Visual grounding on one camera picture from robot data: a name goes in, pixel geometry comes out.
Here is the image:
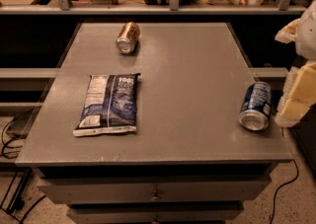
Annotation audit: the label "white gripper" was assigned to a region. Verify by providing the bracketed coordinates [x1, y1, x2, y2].
[275, 1, 316, 127]

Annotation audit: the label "blue pepsi can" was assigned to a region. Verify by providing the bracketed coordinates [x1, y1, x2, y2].
[238, 82, 272, 131]

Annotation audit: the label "gold soda can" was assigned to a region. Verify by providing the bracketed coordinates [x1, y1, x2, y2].
[116, 22, 140, 54]

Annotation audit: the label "grey drawer cabinet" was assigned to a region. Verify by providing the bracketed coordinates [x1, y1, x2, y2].
[38, 174, 271, 224]

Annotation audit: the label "blue chip bag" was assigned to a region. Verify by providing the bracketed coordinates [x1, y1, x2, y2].
[73, 73, 139, 137]

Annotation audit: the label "black floor cable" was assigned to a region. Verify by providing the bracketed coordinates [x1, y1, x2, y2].
[268, 159, 300, 224]

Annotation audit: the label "black cables at left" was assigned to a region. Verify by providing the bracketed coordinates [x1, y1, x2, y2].
[0, 109, 47, 224]

